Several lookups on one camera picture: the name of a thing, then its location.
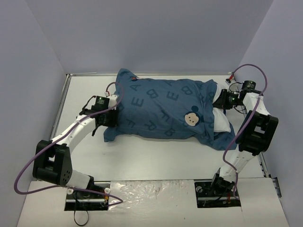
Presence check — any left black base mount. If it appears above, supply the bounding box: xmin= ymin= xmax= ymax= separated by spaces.
xmin=64 ymin=189 xmax=109 ymax=211

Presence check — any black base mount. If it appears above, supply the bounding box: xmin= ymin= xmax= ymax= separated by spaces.
xmin=194 ymin=180 xmax=241 ymax=209
xmin=64 ymin=189 xmax=109 ymax=211

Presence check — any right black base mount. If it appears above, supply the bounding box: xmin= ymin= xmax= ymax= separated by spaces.
xmin=194 ymin=180 xmax=241 ymax=209

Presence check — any white pillow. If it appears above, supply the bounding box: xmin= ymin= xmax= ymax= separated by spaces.
xmin=213 ymin=107 xmax=231 ymax=133

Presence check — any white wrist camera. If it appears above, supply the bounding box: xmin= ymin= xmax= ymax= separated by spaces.
xmin=105 ymin=91 xmax=118 ymax=107
xmin=225 ymin=74 xmax=238 ymax=86

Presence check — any right aluminium table rail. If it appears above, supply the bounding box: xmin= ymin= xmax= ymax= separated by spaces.
xmin=229 ymin=71 xmax=282 ymax=198

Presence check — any left aluminium table rail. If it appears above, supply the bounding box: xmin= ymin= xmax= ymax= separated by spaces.
xmin=39 ymin=73 xmax=71 ymax=180

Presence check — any aluminium table rail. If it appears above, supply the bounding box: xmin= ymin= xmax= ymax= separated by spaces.
xmin=229 ymin=71 xmax=282 ymax=198
xmin=39 ymin=73 xmax=71 ymax=180

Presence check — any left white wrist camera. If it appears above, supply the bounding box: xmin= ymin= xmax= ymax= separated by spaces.
xmin=105 ymin=91 xmax=118 ymax=107

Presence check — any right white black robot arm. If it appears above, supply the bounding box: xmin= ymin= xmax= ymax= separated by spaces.
xmin=210 ymin=80 xmax=278 ymax=195

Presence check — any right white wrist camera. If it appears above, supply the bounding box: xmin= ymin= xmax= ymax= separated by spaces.
xmin=225 ymin=74 xmax=238 ymax=86

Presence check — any black thin cable loop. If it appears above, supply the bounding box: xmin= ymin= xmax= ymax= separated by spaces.
xmin=72 ymin=209 xmax=89 ymax=226

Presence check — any blue cartoon letter pillowcase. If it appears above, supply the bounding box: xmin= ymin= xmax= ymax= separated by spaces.
xmin=103 ymin=69 xmax=235 ymax=150

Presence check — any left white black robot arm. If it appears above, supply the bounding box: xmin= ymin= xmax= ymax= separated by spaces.
xmin=33 ymin=95 xmax=118 ymax=198

